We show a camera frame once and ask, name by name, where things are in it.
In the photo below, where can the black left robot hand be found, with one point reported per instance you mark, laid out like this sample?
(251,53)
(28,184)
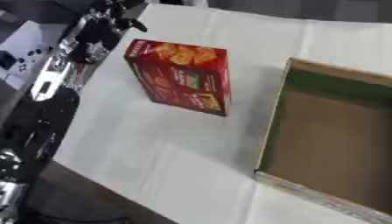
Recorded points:
(97,32)

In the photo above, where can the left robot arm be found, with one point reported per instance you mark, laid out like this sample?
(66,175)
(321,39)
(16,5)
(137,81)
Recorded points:
(41,96)

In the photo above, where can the open tan cardboard box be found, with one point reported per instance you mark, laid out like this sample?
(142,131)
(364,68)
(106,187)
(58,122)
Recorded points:
(331,137)

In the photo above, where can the red cracker box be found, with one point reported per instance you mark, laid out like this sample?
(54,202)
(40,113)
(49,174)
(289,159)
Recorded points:
(181,75)

